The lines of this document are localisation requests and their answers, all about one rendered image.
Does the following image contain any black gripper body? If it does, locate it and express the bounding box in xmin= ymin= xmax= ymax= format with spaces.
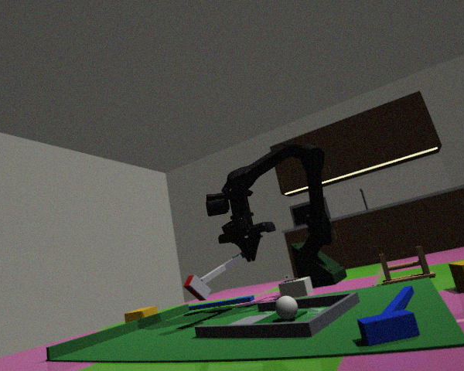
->
xmin=218 ymin=209 xmax=276 ymax=244

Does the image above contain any blue flat bar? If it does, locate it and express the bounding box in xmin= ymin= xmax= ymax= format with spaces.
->
xmin=189 ymin=295 xmax=254 ymax=310

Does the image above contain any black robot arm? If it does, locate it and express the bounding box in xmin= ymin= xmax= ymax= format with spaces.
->
xmin=206 ymin=141 xmax=332 ymax=259

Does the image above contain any white ball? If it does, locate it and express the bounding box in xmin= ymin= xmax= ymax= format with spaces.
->
xmin=275 ymin=296 xmax=298 ymax=319

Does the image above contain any green putting mat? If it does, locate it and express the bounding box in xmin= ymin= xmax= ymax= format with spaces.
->
xmin=46 ymin=277 xmax=464 ymax=363

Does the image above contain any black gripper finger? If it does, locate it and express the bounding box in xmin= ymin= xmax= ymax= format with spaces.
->
xmin=244 ymin=236 xmax=263 ymax=261
xmin=231 ymin=240 xmax=251 ymax=262

